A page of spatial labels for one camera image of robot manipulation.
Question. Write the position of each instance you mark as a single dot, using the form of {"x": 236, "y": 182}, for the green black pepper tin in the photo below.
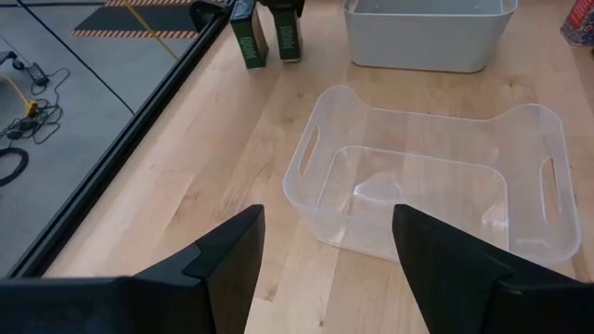
{"x": 287, "y": 37}
{"x": 250, "y": 42}

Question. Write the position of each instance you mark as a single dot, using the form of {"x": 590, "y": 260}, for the hazard-striped black floor mat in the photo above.
{"x": 116, "y": 18}

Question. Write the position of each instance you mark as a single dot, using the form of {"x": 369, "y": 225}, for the clear plastic bin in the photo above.
{"x": 343, "y": 120}

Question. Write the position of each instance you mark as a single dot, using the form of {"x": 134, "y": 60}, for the white plastic bin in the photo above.
{"x": 417, "y": 42}

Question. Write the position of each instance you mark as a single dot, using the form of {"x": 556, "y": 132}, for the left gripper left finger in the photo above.
{"x": 139, "y": 306}

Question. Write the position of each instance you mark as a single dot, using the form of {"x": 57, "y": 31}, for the black power adapter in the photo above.
{"x": 37, "y": 73}

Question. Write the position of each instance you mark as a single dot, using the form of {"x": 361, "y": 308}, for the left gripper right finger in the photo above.
{"x": 464, "y": 297}

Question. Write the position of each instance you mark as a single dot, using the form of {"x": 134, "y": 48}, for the red-lidded smoked paprika tin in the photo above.
{"x": 580, "y": 23}

